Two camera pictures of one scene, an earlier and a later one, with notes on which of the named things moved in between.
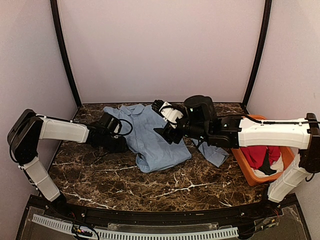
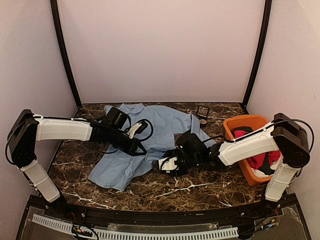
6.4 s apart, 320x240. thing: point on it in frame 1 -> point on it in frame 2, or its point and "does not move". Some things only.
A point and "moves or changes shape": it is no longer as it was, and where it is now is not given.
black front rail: (272, 205) does not move
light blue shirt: (154, 151) moves or changes shape
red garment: (255, 155) does not move
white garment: (277, 165) does not move
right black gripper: (169, 134) -> (174, 150)
